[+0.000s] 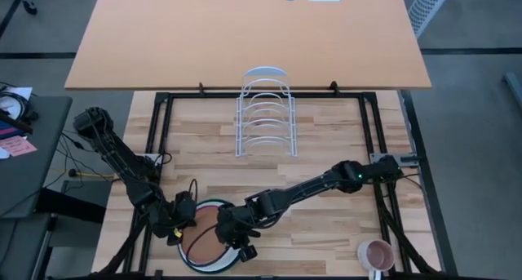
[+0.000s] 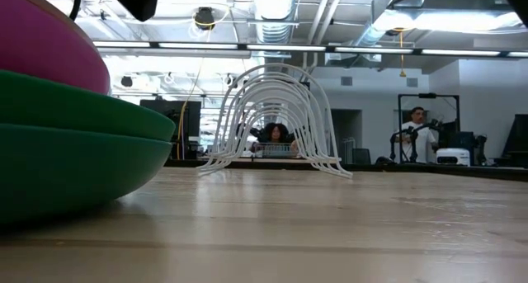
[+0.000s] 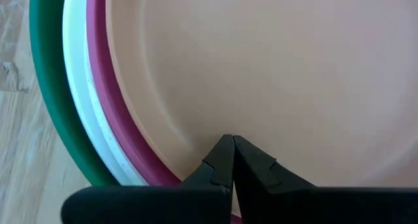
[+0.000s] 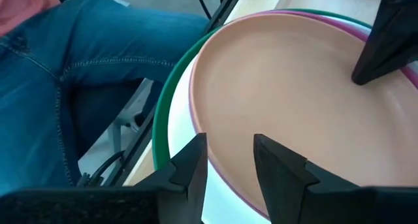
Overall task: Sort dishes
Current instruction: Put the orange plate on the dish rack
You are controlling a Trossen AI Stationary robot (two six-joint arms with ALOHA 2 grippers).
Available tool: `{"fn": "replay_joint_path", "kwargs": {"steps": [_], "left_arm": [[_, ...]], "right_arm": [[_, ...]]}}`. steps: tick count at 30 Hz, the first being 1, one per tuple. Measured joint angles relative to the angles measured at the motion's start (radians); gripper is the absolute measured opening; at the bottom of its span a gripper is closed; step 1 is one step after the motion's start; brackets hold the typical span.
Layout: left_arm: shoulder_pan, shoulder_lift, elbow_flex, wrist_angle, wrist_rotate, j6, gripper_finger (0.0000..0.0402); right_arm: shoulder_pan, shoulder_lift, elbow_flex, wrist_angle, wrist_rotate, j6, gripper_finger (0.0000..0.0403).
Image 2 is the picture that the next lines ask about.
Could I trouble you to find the smooth silver air duct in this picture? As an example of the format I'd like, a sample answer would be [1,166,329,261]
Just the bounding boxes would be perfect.
[354,0,433,48]

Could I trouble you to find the black chair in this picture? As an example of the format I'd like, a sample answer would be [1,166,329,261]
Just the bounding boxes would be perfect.
[352,148,372,165]

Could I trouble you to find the black metal stand frame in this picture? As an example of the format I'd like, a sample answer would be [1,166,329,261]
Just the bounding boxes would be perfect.
[397,92,462,165]

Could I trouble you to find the black monitor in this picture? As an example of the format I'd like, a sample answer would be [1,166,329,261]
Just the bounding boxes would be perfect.
[437,120,475,150]
[139,99,202,139]

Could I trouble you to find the grey plastic basket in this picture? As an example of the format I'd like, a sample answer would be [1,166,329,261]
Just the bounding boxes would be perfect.
[254,142,295,159]

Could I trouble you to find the left camera black cable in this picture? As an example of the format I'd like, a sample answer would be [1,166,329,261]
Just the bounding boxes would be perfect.
[68,0,83,21]

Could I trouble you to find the corrugated silver air duct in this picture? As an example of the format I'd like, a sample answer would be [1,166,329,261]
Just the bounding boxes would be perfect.
[252,0,301,45]

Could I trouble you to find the black ceiling device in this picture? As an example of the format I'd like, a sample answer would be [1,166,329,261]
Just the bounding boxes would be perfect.
[193,6,216,31]

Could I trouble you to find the yellow hanging cable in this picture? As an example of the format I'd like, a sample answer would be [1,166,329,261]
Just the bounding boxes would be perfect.
[176,25,214,160]

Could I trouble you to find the black aluminium table frame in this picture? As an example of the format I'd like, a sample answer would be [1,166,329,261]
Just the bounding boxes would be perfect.
[164,158,528,183]

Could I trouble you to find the deep green bowl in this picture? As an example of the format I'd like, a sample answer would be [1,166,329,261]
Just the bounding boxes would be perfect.
[0,123,173,226]

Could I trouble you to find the yellow hanging cord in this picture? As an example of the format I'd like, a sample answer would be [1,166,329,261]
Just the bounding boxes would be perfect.
[396,26,408,78]

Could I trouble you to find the black slanted panel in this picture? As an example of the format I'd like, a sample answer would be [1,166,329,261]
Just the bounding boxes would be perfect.
[501,113,528,169]

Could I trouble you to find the magenta plate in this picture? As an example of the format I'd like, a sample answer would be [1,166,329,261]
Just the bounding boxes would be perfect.
[0,0,111,96]

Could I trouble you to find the white printer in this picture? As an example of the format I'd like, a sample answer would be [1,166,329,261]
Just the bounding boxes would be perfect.
[436,147,471,167]

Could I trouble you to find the person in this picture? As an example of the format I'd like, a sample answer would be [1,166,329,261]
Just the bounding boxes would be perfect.
[394,106,437,164]
[251,122,300,156]

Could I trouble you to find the shallow green plate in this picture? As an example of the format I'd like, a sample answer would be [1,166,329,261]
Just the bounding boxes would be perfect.
[0,69,177,143]

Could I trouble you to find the white wire dish rack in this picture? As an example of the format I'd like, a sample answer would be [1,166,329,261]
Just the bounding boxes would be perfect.
[196,63,354,180]

